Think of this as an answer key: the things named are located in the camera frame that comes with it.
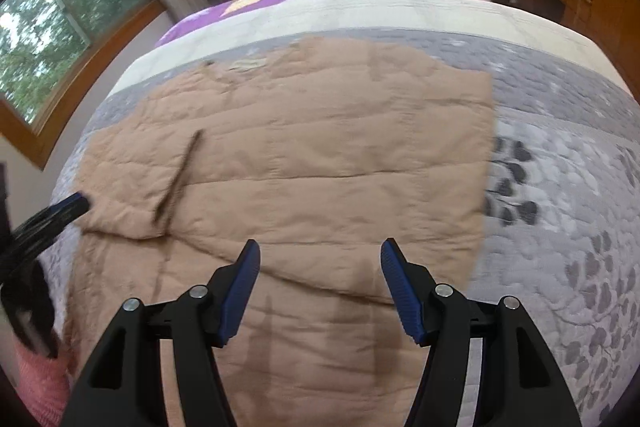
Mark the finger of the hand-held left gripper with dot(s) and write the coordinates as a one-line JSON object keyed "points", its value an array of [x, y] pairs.
{"points": [[60, 212]]}

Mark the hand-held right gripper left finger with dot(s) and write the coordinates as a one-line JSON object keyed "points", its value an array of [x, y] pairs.
{"points": [[240, 297]]}

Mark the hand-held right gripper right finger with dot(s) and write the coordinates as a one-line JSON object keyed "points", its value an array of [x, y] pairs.
{"points": [[400, 287]]}

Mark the beige quilted jacket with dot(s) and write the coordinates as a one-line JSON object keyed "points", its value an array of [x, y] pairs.
{"points": [[300, 157]]}

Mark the person's left hand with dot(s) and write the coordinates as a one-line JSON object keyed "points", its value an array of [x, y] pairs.
{"points": [[30, 312]]}

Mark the pink textured cloth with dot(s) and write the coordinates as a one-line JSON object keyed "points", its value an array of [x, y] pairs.
{"points": [[42, 387]]}

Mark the wooden framed window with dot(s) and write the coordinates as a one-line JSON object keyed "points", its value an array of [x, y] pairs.
{"points": [[50, 32]]}

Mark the grey floral quilted bedspread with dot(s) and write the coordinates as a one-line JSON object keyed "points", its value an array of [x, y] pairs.
{"points": [[550, 157]]}

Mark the purple floral blanket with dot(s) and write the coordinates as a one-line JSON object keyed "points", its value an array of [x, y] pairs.
{"points": [[200, 24]]}

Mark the wooden wardrobe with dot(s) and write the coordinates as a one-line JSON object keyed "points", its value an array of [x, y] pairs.
{"points": [[615, 17]]}

